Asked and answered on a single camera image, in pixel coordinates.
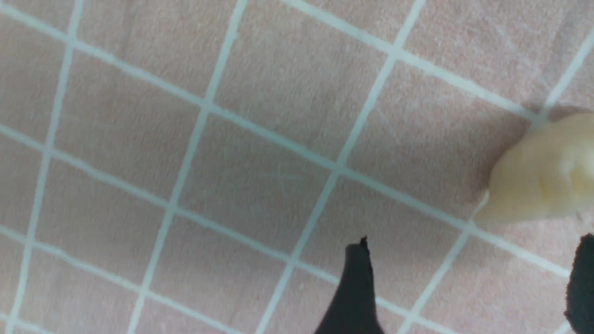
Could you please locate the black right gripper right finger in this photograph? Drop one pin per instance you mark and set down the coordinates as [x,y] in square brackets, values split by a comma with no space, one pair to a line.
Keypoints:
[580,288]

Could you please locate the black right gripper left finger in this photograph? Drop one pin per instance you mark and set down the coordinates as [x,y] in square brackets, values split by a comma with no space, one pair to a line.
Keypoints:
[353,307]

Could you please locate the cream toy dumpling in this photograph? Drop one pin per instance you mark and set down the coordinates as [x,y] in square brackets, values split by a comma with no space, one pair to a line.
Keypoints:
[547,174]

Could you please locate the pink grid tablecloth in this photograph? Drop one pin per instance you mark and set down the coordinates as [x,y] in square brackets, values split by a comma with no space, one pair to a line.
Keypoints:
[199,166]

